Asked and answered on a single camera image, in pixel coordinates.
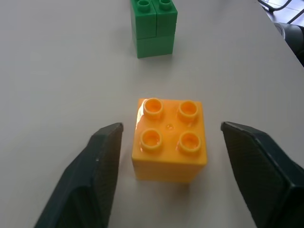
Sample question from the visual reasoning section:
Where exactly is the orange studded building cube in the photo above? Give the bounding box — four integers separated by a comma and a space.
132, 97, 208, 183

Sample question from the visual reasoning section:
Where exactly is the black metal chair frame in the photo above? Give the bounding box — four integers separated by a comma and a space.
257, 0, 304, 24

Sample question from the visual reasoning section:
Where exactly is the green studded building cube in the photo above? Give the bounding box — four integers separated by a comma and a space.
130, 0, 178, 59

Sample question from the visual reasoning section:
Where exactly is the grey rounded robot part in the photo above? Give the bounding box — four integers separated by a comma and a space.
273, 22, 304, 68

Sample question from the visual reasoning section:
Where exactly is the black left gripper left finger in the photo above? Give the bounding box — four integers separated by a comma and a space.
34, 122, 124, 228

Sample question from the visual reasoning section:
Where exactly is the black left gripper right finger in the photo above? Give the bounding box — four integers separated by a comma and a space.
220, 121, 304, 228

